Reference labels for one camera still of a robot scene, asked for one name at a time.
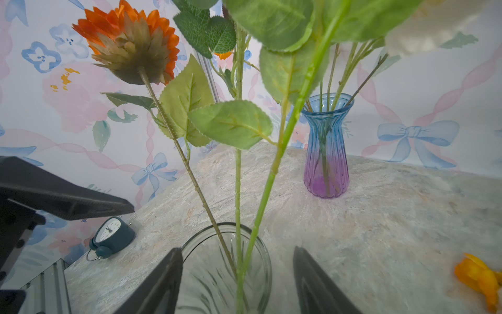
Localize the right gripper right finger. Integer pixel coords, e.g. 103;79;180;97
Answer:
293;247;361;314

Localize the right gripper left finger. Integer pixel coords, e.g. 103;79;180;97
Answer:
115;247;183;313

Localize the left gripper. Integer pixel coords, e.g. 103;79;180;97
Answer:
1;156;135;283

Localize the clear glass vase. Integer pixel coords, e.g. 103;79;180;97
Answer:
175;222;273;313

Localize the blue purple glass vase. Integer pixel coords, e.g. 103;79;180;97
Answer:
301;93;354;199

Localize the white rose bud stem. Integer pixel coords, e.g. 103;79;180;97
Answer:
345;53;389;107

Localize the pink ranunculus spray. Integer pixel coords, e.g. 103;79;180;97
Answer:
172;0;487;314

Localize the orange gerbera stem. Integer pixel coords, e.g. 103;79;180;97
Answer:
72;1;216;225

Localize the small green alarm clock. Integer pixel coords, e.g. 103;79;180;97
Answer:
86;217;135;262

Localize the orange poppy green leaves stem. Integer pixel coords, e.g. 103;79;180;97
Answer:
454;254;501;313

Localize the aluminium rail frame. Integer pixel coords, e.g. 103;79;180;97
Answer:
19;259;72;314

